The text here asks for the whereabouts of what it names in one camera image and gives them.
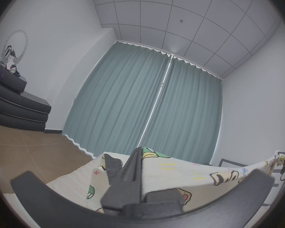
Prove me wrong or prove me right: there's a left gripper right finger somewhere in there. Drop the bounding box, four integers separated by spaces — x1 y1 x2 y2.
122 188 185 220

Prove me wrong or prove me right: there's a white printed pyjama top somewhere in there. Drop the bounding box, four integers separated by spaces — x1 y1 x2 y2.
86 147 285 214

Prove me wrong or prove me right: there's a blue-green curtain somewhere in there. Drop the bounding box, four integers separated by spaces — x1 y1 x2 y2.
139 55 223 168
62 42 173 158

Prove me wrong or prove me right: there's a bed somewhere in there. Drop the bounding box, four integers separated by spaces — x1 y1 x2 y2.
2 152 285 214

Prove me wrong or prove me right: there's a round white framed mirror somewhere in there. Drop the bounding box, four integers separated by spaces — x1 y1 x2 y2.
4 30 29 64

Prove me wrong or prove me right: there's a black chest of drawers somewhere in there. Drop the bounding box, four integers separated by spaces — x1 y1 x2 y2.
0 48 52 133

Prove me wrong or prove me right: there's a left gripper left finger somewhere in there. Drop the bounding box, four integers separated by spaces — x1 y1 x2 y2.
101 147 143 211

